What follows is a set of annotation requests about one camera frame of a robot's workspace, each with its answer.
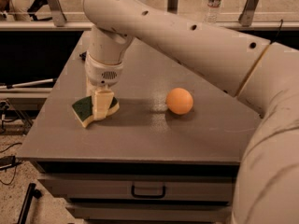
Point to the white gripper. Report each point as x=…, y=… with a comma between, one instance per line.
x=103, y=73

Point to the green and yellow sponge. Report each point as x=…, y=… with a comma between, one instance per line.
x=83, y=110

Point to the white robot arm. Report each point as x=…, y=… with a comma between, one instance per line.
x=258, y=73

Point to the orange ball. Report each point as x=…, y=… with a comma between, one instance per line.
x=179, y=101

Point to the silver pole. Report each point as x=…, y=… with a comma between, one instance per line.
x=27, y=84

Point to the black power adapter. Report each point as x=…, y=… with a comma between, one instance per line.
x=7, y=162

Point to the black stand on floor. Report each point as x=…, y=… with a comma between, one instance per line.
x=31, y=193

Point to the person sitting in background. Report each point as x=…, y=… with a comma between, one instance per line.
x=19, y=0

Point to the grey lower drawer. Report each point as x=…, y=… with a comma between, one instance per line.
x=148, y=212

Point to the clear plastic water bottle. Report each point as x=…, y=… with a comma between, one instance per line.
x=213, y=8

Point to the metal railing frame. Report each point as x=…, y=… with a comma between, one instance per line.
x=268, y=15

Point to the grey upper drawer with handle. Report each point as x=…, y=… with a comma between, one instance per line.
x=138, y=187

